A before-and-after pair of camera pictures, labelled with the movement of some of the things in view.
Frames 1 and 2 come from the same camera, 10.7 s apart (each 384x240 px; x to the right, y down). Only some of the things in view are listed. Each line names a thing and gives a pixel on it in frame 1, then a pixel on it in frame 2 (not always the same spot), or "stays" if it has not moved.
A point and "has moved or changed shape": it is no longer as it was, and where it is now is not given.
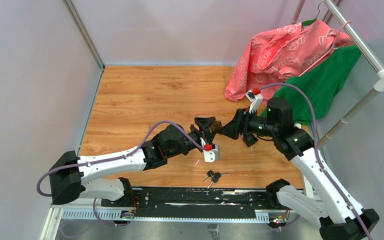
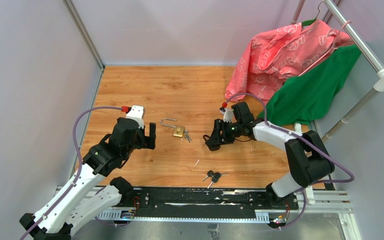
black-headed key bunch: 215,177 stays
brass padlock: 215,126 has moved or changed shape
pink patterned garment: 276,56 stays
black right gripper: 240,123 → 217,138
